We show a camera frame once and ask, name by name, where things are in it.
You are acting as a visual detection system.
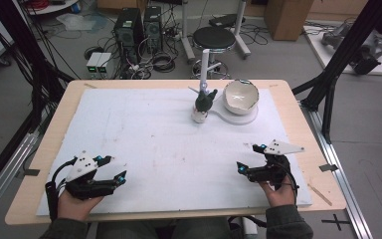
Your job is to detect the white hook stand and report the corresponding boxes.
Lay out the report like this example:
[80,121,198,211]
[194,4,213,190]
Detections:
[187,48,260,126]

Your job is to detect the coiled black cable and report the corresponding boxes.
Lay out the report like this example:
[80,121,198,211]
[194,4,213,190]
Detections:
[150,52,177,74]

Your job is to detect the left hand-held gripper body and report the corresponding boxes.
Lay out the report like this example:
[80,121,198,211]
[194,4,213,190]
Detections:
[64,150,117,201]

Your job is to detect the black round stool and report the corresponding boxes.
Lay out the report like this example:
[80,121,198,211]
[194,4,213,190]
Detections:
[190,26,238,81]

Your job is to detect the white eggshell-shaped bowl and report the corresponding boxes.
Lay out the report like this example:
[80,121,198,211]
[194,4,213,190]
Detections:
[221,79,261,117]

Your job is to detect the person's right hand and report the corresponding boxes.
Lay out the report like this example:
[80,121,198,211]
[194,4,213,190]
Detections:
[258,180,296,208]

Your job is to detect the white power supply box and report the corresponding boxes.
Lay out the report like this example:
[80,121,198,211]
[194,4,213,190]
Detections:
[86,51,103,75]
[95,52,113,75]

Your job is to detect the white round table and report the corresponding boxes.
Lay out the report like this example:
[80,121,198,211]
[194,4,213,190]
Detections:
[25,0,81,16]

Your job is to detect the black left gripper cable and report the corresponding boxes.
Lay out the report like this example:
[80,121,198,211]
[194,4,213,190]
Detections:
[44,156,80,223]

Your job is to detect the clear plastic sheet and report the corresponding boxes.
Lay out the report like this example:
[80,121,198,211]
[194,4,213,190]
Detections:
[56,12,109,33]

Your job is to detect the small black computer tower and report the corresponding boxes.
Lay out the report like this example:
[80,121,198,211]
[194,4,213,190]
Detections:
[142,5,164,55]

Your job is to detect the brown cardboard box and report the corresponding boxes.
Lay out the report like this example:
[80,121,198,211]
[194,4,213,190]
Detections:
[263,0,314,42]

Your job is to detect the large black computer tower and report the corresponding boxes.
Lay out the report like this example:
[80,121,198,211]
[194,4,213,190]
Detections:
[112,7,144,65]

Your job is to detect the aluminium rail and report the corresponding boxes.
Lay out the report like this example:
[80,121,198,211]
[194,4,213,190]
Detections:
[298,100,375,239]
[0,131,42,227]

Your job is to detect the person's legs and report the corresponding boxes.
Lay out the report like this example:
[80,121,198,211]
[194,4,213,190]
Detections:
[95,216,237,239]

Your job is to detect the white metal table leg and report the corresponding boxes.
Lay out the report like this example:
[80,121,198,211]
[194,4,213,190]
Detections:
[179,0,197,65]
[233,0,252,61]

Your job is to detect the black metal frame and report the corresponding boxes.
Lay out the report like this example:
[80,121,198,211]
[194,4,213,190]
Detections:
[290,0,382,145]
[0,0,77,201]

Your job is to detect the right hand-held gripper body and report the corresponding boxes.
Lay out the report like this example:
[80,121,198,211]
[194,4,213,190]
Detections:
[246,138,305,191]

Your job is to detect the thin wooden stick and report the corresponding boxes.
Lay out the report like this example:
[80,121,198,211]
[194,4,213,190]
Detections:
[306,182,333,207]

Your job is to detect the grey and black machine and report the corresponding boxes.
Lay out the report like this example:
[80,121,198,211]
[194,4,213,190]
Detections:
[320,22,382,76]

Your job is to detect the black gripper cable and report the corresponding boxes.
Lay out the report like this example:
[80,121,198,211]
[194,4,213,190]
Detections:
[44,156,80,223]
[277,160,300,204]

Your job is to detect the person's left hand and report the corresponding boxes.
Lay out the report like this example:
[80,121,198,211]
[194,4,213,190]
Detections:
[56,190,104,223]

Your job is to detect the black tape piece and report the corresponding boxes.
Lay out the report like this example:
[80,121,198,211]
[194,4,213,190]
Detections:
[22,167,41,177]
[318,162,339,173]

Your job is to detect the black and white plush toy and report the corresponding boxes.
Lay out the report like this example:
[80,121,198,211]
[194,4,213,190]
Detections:
[190,88,219,124]

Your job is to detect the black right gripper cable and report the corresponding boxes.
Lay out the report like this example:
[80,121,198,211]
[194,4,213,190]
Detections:
[277,160,300,204]

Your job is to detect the white foam board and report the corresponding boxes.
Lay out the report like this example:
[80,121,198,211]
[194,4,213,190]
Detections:
[36,87,313,217]

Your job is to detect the black flat device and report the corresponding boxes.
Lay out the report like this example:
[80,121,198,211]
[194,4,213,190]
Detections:
[208,13,247,29]

